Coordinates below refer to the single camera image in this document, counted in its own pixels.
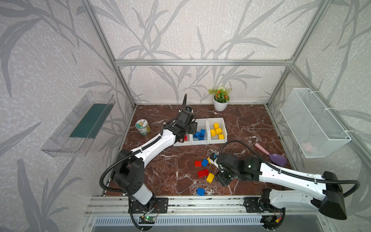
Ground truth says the yellow lego tall brick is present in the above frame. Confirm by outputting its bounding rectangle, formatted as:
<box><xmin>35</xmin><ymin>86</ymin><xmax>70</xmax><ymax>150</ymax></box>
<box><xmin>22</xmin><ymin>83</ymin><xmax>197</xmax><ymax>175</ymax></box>
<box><xmin>210</xmin><ymin>129</ymin><xmax>216</xmax><ymax>137</ymax></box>

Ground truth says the yellow lego pair brick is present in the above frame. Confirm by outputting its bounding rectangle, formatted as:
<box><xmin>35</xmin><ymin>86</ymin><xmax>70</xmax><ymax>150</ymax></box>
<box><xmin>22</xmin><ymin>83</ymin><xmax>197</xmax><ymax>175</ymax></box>
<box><xmin>206</xmin><ymin>173</ymin><xmax>215</xmax><ymax>184</ymax></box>

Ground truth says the red square lego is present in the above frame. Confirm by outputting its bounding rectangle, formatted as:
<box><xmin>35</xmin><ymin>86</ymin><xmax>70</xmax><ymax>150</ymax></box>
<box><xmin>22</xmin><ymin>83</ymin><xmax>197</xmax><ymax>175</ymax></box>
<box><xmin>194</xmin><ymin>161</ymin><xmax>202</xmax><ymax>167</ymax></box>

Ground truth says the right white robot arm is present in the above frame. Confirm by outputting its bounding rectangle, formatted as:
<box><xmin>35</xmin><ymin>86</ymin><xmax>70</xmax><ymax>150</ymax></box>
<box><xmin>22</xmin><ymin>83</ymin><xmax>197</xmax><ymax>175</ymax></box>
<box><xmin>210</xmin><ymin>153</ymin><xmax>360</xmax><ymax>220</ymax></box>

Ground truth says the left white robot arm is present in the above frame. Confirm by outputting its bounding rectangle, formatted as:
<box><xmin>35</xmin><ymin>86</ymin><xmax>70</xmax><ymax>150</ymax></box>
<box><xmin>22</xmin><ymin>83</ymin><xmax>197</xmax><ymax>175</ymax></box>
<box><xmin>99</xmin><ymin>106</ymin><xmax>197</xmax><ymax>209</ymax></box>

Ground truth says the left white bin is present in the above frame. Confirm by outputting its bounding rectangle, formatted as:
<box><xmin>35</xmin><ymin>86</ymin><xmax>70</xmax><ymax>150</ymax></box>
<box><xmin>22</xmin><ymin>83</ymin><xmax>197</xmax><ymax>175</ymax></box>
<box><xmin>170</xmin><ymin>119</ymin><xmax>191</xmax><ymax>144</ymax></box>

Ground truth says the white bin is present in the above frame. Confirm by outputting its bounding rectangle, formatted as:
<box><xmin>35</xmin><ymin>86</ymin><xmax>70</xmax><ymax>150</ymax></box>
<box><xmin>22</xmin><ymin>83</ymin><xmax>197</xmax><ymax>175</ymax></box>
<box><xmin>170</xmin><ymin>119</ymin><xmax>191</xmax><ymax>144</ymax></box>
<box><xmin>206</xmin><ymin>118</ymin><xmax>228</xmax><ymax>144</ymax></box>
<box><xmin>191</xmin><ymin>119</ymin><xmax>209</xmax><ymax>146</ymax></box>

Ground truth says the dark blue lego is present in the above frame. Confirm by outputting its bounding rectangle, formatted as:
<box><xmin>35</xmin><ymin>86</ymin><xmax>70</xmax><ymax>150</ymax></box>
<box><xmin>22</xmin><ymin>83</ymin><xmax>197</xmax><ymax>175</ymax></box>
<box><xmin>193</xmin><ymin>131</ymin><xmax>200</xmax><ymax>138</ymax></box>

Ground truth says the middle white bin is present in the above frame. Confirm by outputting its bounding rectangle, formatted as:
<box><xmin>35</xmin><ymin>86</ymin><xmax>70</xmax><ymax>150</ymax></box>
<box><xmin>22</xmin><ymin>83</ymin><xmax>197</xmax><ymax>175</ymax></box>
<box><xmin>191</xmin><ymin>119</ymin><xmax>209</xmax><ymax>146</ymax></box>

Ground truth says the right white bin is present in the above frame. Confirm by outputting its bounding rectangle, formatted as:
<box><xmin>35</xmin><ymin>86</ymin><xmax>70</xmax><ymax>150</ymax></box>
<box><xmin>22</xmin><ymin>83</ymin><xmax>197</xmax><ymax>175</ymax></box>
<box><xmin>206</xmin><ymin>118</ymin><xmax>228</xmax><ymax>144</ymax></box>

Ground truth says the purple pink scoop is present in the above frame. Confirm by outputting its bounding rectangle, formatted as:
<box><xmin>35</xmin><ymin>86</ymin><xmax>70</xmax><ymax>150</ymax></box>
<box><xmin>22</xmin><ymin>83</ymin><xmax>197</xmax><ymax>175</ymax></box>
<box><xmin>254</xmin><ymin>143</ymin><xmax>288</xmax><ymax>167</ymax></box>

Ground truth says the green label tin can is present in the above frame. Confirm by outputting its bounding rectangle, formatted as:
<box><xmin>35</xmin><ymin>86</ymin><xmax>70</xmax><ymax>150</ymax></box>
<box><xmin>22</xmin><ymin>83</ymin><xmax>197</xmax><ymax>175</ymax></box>
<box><xmin>135</xmin><ymin>119</ymin><xmax>150</xmax><ymax>135</ymax></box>

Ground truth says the potted plant white pot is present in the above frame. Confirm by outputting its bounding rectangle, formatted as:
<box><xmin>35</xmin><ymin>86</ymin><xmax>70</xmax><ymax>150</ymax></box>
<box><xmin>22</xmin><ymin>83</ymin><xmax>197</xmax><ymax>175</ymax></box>
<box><xmin>208</xmin><ymin>86</ymin><xmax>232</xmax><ymax>112</ymax></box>

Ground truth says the pink object in basket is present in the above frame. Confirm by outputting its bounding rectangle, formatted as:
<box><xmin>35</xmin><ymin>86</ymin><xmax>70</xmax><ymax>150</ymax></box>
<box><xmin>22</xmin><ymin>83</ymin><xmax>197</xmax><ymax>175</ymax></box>
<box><xmin>300</xmin><ymin>142</ymin><xmax>315</xmax><ymax>152</ymax></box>

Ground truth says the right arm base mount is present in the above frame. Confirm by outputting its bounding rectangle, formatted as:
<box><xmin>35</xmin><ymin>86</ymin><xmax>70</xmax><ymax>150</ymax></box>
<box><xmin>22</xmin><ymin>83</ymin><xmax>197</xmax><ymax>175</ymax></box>
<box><xmin>243</xmin><ymin>196</ymin><xmax>286</xmax><ymax>215</ymax></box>

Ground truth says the white wire mesh basket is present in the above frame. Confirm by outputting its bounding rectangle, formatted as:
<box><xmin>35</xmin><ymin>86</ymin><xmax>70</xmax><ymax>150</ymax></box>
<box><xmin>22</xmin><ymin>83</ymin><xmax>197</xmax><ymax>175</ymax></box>
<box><xmin>280</xmin><ymin>88</ymin><xmax>352</xmax><ymax>158</ymax></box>

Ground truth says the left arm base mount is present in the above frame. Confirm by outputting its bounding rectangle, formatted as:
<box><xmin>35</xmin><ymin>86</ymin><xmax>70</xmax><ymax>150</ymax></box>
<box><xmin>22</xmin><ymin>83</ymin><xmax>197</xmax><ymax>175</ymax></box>
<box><xmin>129</xmin><ymin>197</ymin><xmax>169</xmax><ymax>214</ymax></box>

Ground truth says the clear plastic wall shelf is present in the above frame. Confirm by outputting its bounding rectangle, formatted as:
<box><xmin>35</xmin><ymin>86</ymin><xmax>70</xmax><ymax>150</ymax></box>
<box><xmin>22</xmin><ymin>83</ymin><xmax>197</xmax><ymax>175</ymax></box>
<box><xmin>41</xmin><ymin>90</ymin><xmax>116</xmax><ymax>158</ymax></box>

